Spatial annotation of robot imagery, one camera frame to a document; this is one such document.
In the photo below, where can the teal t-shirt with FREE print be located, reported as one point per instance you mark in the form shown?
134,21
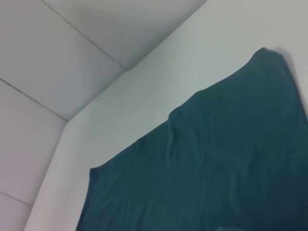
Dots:
216,156

